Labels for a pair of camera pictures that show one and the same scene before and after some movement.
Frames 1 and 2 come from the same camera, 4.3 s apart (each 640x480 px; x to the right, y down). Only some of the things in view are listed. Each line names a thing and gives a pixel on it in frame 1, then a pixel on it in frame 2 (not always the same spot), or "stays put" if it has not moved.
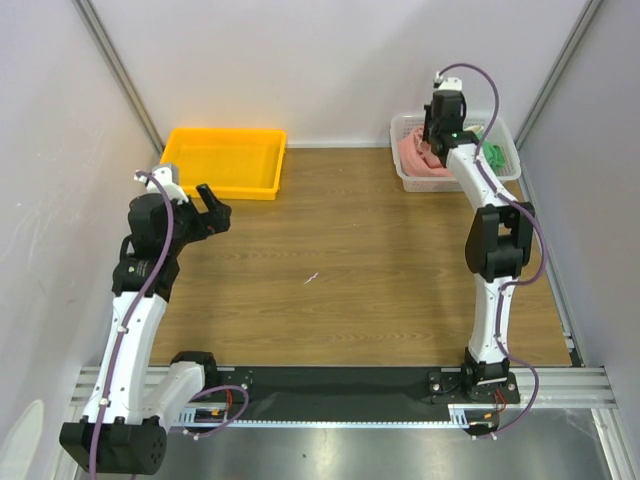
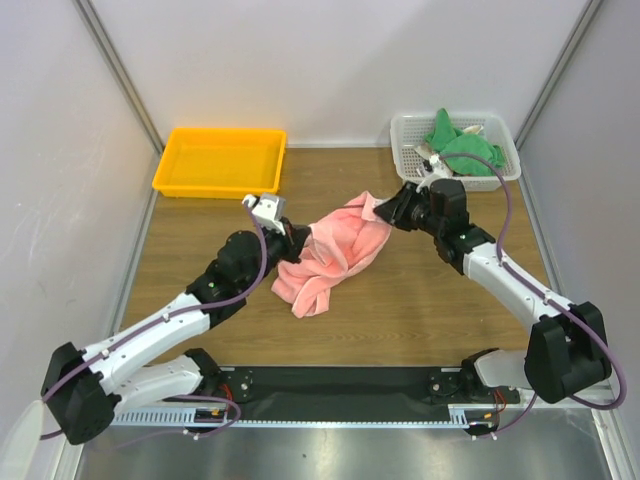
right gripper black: x=431 y=132 → x=403 y=209
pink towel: x=416 y=159 → x=335 y=247
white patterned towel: x=474 y=128 stays put
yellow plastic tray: x=234 y=164 stays put
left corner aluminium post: x=92 y=22 stays put
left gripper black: x=216 y=220 → x=293 y=241
